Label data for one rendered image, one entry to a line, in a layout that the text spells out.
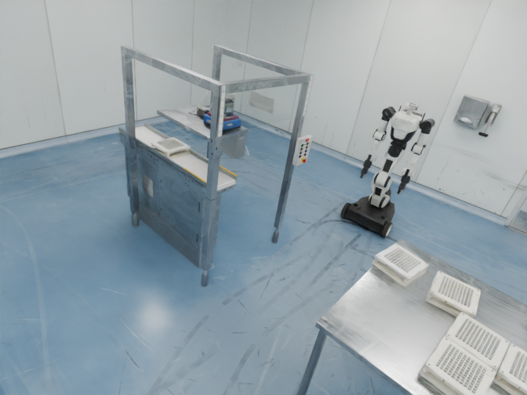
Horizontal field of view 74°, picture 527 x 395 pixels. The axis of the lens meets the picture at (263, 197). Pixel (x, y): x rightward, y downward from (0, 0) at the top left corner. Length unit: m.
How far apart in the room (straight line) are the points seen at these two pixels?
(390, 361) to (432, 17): 4.49
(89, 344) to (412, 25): 5.12
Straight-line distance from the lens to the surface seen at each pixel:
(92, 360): 2.85
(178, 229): 3.37
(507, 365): 2.14
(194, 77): 2.47
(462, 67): 5.43
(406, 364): 1.94
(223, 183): 2.80
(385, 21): 5.68
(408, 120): 4.04
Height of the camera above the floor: 2.31
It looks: 31 degrees down
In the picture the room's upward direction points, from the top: 10 degrees clockwise
